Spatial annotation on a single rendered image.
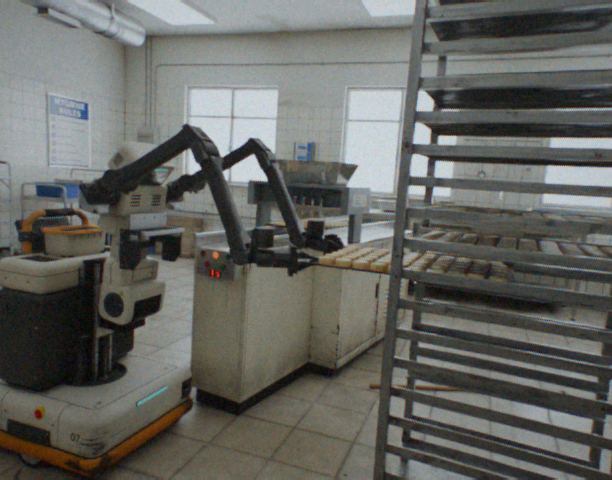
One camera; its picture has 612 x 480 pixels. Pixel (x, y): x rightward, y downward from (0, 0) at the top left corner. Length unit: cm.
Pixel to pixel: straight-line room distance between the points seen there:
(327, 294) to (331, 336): 25
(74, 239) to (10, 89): 445
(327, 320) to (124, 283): 133
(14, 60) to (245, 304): 489
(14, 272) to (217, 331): 93
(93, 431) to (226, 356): 74
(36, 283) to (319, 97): 486
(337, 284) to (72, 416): 153
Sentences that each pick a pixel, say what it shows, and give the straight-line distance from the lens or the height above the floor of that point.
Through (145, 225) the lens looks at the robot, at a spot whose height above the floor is 98.
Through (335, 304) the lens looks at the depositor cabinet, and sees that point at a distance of 297.
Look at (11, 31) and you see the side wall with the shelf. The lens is 679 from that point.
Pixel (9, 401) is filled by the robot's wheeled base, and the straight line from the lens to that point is 243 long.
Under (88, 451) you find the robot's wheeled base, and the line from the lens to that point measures 220.
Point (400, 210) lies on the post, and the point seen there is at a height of 115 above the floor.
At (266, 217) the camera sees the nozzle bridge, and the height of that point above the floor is 93.
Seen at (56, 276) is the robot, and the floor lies 76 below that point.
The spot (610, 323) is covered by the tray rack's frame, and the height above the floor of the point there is 81.
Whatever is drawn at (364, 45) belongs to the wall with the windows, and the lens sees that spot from 647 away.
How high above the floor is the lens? 123
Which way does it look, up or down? 7 degrees down
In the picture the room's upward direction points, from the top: 4 degrees clockwise
